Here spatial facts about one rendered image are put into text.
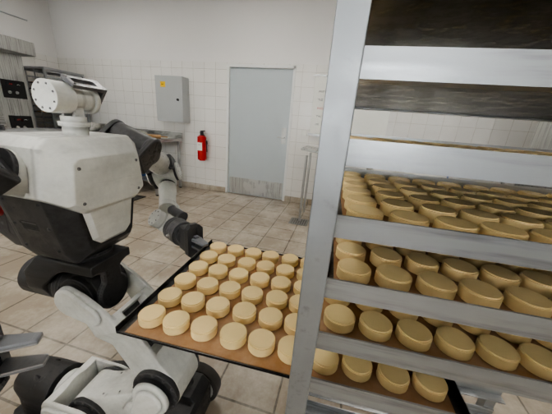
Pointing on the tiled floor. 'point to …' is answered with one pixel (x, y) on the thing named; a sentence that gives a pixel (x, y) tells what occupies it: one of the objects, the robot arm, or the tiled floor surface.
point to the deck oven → (15, 84)
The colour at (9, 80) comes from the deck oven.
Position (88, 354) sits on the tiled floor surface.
